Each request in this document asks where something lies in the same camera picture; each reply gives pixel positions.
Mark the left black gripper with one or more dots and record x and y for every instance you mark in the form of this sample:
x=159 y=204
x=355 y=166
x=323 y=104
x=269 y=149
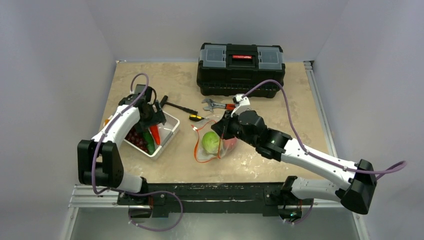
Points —
x=157 y=118

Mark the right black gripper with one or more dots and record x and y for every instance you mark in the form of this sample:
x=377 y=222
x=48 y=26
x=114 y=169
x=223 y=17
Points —
x=224 y=122

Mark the white plastic basket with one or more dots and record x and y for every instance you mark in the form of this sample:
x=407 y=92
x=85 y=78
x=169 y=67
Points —
x=167 y=133

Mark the green cabbage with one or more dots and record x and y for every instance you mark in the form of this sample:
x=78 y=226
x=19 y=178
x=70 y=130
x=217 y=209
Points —
x=211 y=142

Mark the clear zip top bag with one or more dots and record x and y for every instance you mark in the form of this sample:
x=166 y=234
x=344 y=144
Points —
x=200 y=129

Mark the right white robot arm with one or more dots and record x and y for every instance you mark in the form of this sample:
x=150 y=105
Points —
x=354 y=182

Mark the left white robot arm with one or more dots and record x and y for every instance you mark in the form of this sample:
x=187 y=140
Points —
x=98 y=159

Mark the black hammer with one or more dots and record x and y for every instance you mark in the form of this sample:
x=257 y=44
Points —
x=164 y=101

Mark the purple grape bunch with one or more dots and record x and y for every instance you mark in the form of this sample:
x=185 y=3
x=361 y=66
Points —
x=137 y=140

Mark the green cucumber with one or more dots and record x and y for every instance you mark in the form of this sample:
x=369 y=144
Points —
x=149 y=142

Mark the yellow black screwdriver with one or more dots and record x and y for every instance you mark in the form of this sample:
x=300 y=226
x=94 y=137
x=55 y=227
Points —
x=195 y=118

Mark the black plastic toolbox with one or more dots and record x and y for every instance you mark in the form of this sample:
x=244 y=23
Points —
x=230 y=69

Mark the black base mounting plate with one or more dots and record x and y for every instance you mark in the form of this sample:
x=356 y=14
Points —
x=270 y=199

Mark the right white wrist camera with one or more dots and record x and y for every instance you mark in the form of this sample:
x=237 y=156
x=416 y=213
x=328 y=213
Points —
x=241 y=104

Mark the adjustable wrench red handle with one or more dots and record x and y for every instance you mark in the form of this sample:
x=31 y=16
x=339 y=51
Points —
x=211 y=105

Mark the aluminium frame rail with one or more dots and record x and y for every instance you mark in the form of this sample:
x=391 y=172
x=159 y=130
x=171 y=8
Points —
x=83 y=197

